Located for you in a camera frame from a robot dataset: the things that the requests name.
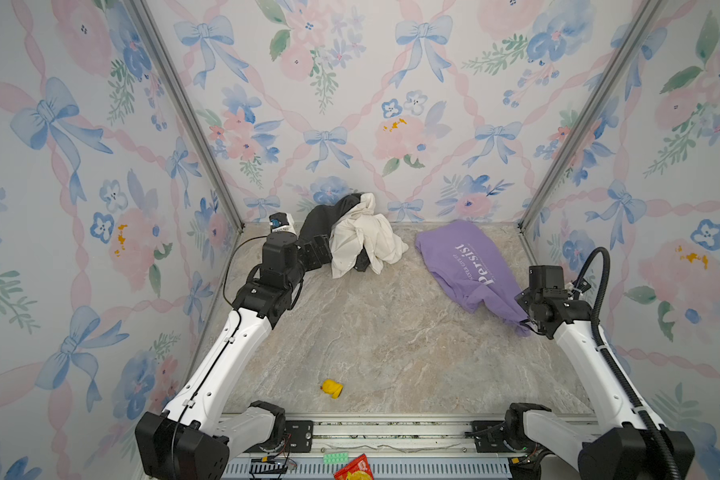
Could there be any black cloth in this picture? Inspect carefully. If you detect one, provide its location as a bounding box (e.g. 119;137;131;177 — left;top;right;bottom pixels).
298;193;361;239

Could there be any white cloth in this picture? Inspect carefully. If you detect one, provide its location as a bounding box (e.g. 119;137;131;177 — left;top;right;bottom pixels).
329;193;409;279

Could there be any purple printed t-shirt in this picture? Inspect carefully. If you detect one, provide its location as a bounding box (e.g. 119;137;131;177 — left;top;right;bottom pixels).
415;220;531;337

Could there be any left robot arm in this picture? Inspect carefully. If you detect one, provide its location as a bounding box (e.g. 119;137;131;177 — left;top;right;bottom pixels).
135;230;332;479

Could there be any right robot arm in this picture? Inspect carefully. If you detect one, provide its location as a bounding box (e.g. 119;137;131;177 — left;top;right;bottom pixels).
504;265;695;479

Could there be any small yellow toy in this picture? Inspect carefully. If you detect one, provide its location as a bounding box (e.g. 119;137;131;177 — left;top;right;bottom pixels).
320;379;344;399

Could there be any green connector block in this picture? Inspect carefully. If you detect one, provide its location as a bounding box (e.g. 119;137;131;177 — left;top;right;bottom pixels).
323;452;349;465

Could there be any red snack packet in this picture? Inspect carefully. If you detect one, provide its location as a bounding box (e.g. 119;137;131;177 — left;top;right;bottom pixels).
334;454;374;480

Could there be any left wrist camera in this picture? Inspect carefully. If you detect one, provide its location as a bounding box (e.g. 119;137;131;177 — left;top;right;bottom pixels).
269;212;296;235

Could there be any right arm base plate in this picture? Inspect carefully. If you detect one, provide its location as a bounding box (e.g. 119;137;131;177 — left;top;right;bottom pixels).
464;420;550;456

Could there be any black corrugated cable hose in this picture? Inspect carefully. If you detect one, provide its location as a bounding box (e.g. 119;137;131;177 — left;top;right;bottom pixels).
574;247;682;480

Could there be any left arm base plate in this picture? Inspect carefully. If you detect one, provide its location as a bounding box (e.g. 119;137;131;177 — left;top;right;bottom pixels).
278;420;315;453

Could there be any aluminium rail frame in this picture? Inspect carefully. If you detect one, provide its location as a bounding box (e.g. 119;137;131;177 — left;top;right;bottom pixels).
133;413;658;480

